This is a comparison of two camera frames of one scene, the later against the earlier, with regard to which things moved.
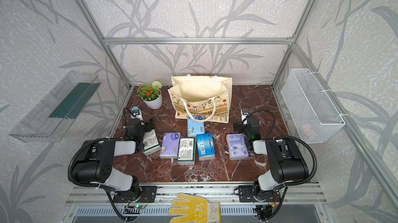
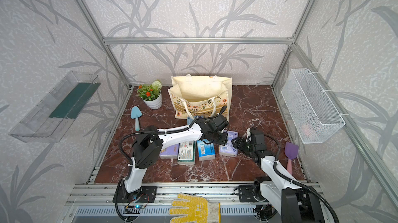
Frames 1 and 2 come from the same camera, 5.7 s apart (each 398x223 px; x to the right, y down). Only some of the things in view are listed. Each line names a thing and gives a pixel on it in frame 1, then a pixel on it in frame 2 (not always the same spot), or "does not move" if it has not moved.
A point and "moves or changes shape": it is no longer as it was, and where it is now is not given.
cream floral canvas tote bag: (208, 96) does not move
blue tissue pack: (205, 149) does not move
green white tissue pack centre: (186, 152) does not move
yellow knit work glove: (199, 210) does not move
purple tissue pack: (237, 146) moves or changes shape
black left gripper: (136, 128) -> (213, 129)
